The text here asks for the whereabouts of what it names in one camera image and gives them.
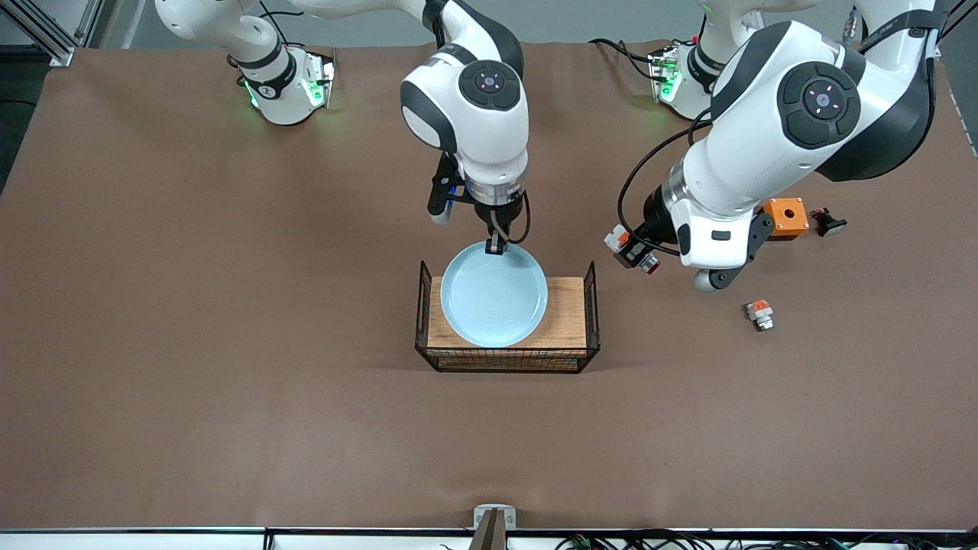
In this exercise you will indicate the aluminium frame beam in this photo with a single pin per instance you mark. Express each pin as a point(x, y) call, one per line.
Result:
point(46, 34)

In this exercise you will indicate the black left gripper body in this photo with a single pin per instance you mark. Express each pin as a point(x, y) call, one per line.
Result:
point(655, 215)

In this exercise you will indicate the light blue round plate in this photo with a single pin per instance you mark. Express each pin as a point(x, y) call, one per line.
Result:
point(493, 298)

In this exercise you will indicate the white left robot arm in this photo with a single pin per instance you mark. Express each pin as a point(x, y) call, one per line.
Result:
point(749, 153)

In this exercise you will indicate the aluminium table edge bracket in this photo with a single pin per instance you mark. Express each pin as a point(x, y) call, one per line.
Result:
point(495, 518)

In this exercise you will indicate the white push button switch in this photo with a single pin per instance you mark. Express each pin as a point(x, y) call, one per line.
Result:
point(759, 313)

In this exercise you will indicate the red push button switch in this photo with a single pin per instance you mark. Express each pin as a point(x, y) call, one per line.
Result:
point(616, 237)

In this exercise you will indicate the orange button enclosure box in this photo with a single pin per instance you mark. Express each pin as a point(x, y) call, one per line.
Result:
point(787, 216)

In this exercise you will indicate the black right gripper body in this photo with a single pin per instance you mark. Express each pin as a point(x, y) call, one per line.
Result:
point(490, 211)

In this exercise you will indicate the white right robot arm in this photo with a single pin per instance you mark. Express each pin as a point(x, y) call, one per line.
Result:
point(489, 145)

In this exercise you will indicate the black square-cap push button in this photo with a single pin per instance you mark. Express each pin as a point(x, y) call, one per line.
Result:
point(829, 224)

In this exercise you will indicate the white table edge rail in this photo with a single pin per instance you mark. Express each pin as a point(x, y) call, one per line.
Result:
point(153, 539)

